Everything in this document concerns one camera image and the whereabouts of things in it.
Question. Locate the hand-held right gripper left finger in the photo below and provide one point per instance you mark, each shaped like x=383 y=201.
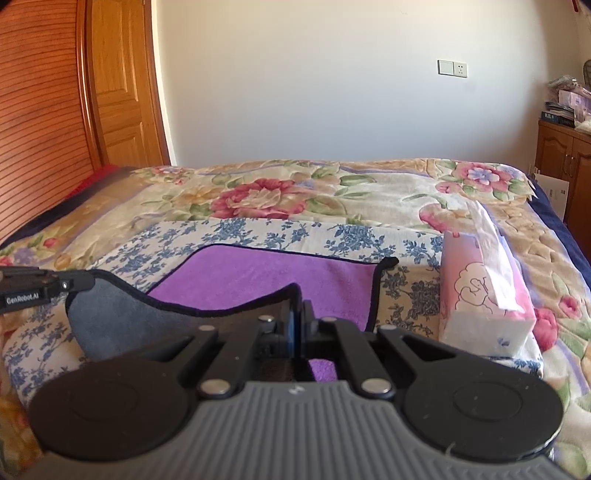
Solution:
x=292 y=328

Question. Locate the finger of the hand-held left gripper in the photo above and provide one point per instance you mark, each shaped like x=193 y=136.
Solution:
x=76 y=279

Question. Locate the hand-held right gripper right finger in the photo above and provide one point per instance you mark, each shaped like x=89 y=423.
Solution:
x=308 y=323

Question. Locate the purple and grey towel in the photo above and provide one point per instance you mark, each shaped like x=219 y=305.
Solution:
x=258 y=281

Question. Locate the blue floral white blanket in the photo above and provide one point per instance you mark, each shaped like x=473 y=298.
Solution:
x=138 y=251

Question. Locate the floral bed quilt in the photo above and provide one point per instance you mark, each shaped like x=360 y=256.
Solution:
x=323 y=189

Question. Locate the wooden slatted headboard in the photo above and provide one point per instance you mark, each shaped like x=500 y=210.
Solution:
x=41 y=115

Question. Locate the pink and white tissue pack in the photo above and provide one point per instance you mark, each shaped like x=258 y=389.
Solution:
x=485 y=295

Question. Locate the wooden door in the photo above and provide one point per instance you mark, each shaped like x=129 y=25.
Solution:
x=122 y=83

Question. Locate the dark blue bed sheet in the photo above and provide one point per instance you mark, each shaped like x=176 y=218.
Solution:
x=561 y=226

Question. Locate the wooden cabinet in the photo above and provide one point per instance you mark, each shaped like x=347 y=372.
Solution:
x=565 y=166

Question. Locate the stack of books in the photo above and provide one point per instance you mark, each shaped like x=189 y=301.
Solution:
x=559 y=116

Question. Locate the pink box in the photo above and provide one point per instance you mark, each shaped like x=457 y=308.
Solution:
x=575 y=101

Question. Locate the electric fan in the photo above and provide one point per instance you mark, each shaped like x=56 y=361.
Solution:
x=587 y=74

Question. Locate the white wall switch socket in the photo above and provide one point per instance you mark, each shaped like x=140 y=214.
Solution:
x=452 y=68

